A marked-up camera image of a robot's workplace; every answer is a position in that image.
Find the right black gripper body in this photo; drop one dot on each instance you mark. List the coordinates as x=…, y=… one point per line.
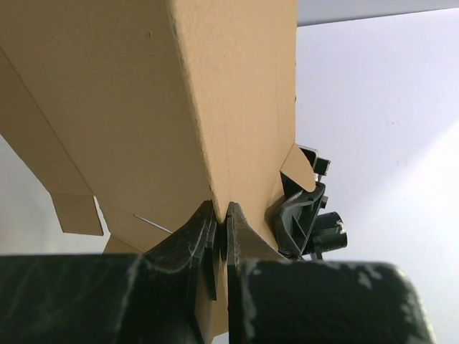
x=303, y=230

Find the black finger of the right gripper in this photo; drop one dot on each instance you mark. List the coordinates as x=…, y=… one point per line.
x=291, y=191

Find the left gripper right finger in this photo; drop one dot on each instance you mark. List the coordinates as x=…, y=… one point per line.
x=275, y=300

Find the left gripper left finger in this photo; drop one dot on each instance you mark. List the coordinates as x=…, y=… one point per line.
x=162, y=296

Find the large cardboard box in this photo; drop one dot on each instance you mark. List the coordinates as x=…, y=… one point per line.
x=133, y=113

